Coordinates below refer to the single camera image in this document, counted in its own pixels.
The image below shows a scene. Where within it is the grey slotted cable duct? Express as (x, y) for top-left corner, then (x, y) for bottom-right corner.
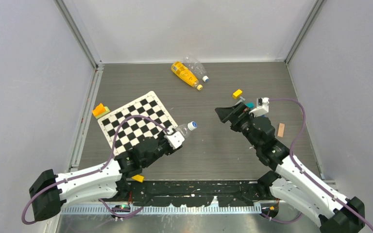
(61, 203), (262, 215)

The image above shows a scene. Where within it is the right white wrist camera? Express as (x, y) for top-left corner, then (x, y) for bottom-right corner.
(249, 97), (270, 117)

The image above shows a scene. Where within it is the black white chessboard mat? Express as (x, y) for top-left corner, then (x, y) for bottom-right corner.
(98, 91), (178, 156)

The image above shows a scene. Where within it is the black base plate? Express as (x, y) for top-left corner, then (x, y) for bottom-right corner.
(98, 173), (290, 208)

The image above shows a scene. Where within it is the tan wooden block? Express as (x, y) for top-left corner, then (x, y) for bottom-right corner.
(277, 123), (285, 137)

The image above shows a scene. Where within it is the purple cable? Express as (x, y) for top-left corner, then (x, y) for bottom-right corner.
(259, 98), (373, 233)
(21, 115), (171, 225)

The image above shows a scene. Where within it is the yellow block near base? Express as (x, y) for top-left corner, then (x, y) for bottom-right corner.
(131, 174), (145, 183)

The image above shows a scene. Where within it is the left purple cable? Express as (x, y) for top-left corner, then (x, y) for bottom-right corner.
(21, 115), (171, 225)

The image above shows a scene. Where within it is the yellow juice bottle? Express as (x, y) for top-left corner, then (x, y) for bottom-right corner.
(171, 61), (203, 91)

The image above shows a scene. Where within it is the clear bottle blue cap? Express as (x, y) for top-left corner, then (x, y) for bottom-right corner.
(184, 55), (209, 83)

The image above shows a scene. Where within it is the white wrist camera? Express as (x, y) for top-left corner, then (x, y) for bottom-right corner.
(249, 97), (270, 117)
(164, 128), (185, 150)

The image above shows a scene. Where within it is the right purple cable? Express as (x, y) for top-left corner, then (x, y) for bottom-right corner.
(259, 98), (373, 233)

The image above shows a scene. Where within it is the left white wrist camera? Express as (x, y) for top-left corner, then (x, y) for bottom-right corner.
(164, 128), (185, 150)

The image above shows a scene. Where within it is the blue Pocari Sweat cap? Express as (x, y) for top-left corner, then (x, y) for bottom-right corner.
(187, 121), (198, 131)

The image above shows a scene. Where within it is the teal block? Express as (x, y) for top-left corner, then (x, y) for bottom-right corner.
(246, 102), (254, 109)

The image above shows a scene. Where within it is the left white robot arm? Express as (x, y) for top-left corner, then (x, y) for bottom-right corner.
(27, 132), (185, 222)

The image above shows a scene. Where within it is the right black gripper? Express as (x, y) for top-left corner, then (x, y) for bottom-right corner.
(215, 101), (261, 150)

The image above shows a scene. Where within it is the clear plastic bottle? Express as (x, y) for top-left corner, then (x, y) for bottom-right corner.
(174, 123), (192, 139)

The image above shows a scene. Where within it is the orange green block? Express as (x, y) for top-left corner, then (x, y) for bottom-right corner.
(92, 103), (110, 119)

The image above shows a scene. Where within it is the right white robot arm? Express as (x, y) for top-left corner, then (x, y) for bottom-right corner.
(215, 103), (366, 233)

